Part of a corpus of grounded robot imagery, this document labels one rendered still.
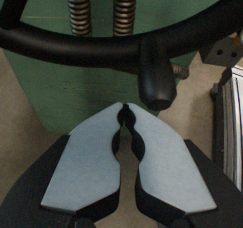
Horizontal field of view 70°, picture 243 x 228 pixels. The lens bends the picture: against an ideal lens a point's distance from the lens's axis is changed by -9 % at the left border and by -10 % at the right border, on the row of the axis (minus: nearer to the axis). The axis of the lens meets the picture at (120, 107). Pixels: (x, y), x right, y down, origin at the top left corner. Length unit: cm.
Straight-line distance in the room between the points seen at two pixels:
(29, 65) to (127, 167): 56
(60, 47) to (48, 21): 22
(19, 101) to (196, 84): 96
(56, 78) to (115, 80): 15
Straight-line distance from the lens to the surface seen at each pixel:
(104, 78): 49
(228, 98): 95
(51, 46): 17
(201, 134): 100
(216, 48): 40
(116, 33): 23
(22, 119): 95
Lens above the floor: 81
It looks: 60 degrees down
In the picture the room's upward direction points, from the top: 14 degrees clockwise
